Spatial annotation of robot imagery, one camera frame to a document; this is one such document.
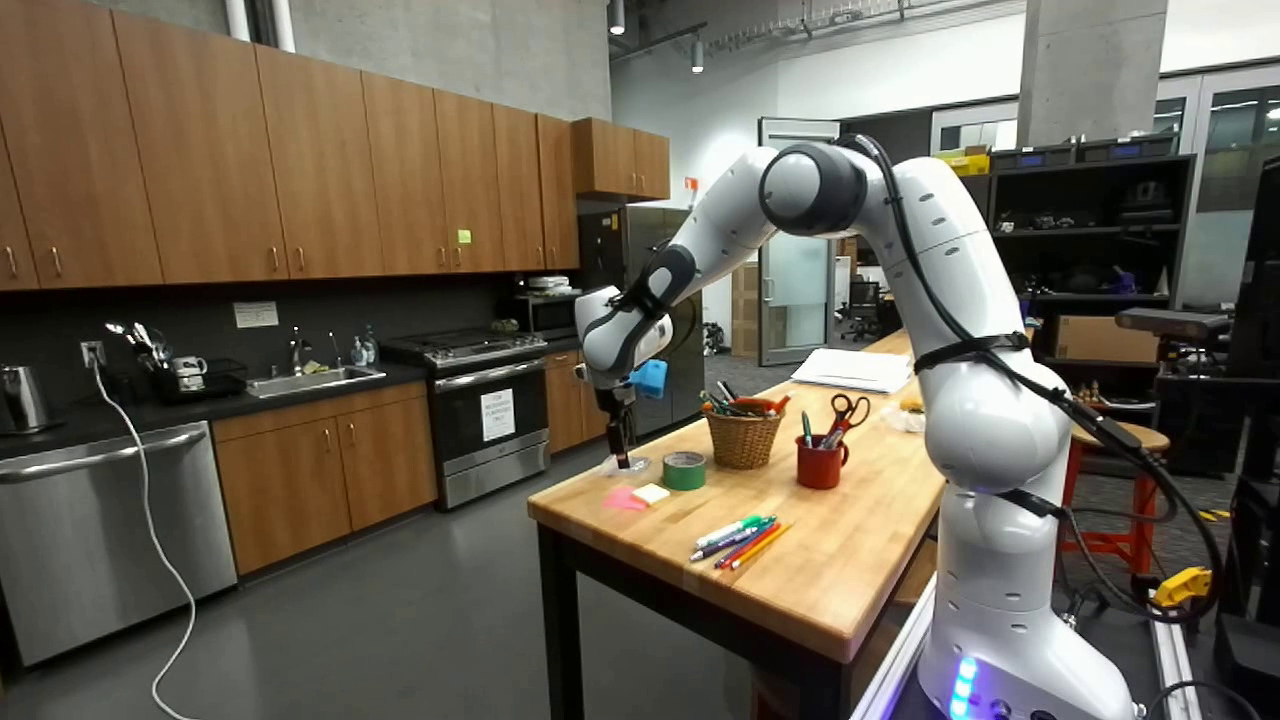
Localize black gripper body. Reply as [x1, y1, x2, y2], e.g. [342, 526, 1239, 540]
[593, 378, 645, 431]

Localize green masking tape roll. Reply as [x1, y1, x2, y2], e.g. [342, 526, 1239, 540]
[660, 450, 713, 498]

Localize narrow wooden lower cabinet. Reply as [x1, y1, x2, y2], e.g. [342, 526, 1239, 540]
[539, 343, 618, 460]

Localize black microwave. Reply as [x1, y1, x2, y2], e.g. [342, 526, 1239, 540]
[508, 284, 585, 340]

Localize wicker basket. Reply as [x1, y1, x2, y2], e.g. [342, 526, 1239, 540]
[699, 403, 788, 471]

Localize white paper sign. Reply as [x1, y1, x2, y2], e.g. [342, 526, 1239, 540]
[476, 386, 520, 450]

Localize stainless steel oven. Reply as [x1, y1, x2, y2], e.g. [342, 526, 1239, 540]
[384, 327, 555, 515]

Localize green white marker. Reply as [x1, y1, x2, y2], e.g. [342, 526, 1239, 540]
[688, 510, 782, 559]

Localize orange plastic object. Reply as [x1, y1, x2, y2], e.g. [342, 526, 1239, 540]
[730, 392, 798, 422]

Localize orange marker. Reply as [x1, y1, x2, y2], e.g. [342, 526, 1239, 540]
[717, 521, 798, 579]

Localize wooden butcher block table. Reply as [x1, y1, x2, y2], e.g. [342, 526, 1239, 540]
[533, 515, 857, 720]

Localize red mug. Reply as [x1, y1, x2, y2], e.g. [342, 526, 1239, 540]
[791, 431, 857, 498]

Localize glass door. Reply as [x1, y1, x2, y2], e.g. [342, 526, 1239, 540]
[752, 112, 844, 371]

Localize white paper sheet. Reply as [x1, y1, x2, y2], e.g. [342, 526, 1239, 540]
[788, 343, 919, 402]

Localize small wooden upper cabinet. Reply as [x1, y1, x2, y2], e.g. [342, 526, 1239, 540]
[567, 112, 677, 203]

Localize wide wooden lower cabinet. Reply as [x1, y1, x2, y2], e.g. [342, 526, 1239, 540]
[210, 381, 445, 579]

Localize steel kitchen sink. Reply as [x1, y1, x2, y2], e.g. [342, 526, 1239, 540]
[240, 364, 391, 403]

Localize countertop coffee machine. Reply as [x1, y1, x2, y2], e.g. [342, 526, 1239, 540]
[102, 317, 218, 403]

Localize wooden upper cabinets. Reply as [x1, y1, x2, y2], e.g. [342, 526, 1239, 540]
[0, 0, 585, 298]

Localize cardboard box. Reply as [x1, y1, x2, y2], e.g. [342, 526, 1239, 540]
[1047, 314, 1164, 370]

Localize red legged wooden stool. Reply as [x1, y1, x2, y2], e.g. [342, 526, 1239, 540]
[1065, 411, 1176, 603]

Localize black storage shelf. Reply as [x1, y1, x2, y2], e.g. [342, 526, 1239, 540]
[986, 150, 1201, 326]

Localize stainless steel dishwasher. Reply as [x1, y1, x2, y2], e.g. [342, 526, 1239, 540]
[0, 418, 243, 672]

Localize black kitchen countertop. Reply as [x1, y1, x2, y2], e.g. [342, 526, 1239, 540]
[0, 352, 445, 463]

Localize black desk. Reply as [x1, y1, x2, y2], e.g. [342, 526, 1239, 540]
[1147, 364, 1280, 486]

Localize steel canister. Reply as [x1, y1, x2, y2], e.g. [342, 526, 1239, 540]
[0, 361, 53, 441]

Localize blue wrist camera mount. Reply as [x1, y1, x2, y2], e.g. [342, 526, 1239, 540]
[623, 352, 677, 403]

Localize red handled scissors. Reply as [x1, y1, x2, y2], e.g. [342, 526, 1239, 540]
[820, 390, 881, 452]

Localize aluminium frame rail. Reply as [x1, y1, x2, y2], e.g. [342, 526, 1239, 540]
[849, 573, 942, 720]

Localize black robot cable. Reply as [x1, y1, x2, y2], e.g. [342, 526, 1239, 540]
[849, 128, 1223, 631]

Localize white wall plate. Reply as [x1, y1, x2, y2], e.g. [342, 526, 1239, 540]
[228, 298, 283, 335]

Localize white power cable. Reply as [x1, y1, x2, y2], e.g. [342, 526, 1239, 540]
[84, 349, 203, 720]

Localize yellow cable connector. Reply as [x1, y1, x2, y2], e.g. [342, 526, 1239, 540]
[1146, 564, 1220, 617]

